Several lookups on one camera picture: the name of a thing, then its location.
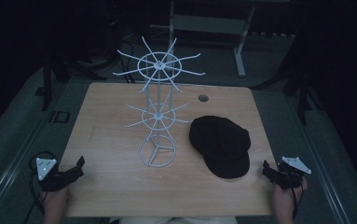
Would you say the dark metal stand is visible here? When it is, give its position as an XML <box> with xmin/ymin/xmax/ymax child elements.
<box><xmin>254</xmin><ymin>59</ymin><xmax>324</xmax><ymax>126</ymax></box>
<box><xmin>40</xmin><ymin>46</ymin><xmax>107</xmax><ymax>112</ymax></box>

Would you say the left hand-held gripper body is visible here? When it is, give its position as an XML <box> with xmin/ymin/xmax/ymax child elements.
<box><xmin>35</xmin><ymin>157</ymin><xmax>75</xmax><ymax>192</ymax></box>

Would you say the white metal desk frame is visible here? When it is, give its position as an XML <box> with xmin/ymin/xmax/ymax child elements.
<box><xmin>149</xmin><ymin>0</ymin><xmax>295</xmax><ymax>78</ymax></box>

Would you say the person's left hand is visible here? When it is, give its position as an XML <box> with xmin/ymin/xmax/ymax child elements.
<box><xmin>43</xmin><ymin>186</ymin><xmax>72</xmax><ymax>224</ymax></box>

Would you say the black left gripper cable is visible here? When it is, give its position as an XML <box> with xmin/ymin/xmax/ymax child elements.
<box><xmin>23</xmin><ymin>150</ymin><xmax>57</xmax><ymax>224</ymax></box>

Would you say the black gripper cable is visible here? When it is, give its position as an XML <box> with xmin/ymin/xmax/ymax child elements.
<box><xmin>290</xmin><ymin>184</ymin><xmax>305</xmax><ymax>220</ymax></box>
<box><xmin>23</xmin><ymin>150</ymin><xmax>57</xmax><ymax>224</ymax></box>

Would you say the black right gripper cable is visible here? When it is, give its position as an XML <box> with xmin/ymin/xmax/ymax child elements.
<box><xmin>290</xmin><ymin>184</ymin><xmax>305</xmax><ymax>220</ymax></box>

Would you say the black floor bracket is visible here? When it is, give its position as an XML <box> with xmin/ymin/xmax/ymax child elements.
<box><xmin>48</xmin><ymin>109</ymin><xmax>72</xmax><ymax>124</ymax></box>

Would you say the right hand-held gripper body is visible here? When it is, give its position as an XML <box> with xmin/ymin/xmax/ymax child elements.
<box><xmin>275</xmin><ymin>156</ymin><xmax>312</xmax><ymax>190</ymax></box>

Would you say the person's right hand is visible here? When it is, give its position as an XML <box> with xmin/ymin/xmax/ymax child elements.
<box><xmin>271</xmin><ymin>175</ymin><xmax>309</xmax><ymax>224</ymax></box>

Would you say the black cap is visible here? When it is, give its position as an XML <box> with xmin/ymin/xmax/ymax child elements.
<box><xmin>188</xmin><ymin>115</ymin><xmax>252</xmax><ymax>180</ymax></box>

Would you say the white wire hat rack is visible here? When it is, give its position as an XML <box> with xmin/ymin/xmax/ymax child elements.
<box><xmin>112</xmin><ymin>35</ymin><xmax>206</xmax><ymax>169</ymax></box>

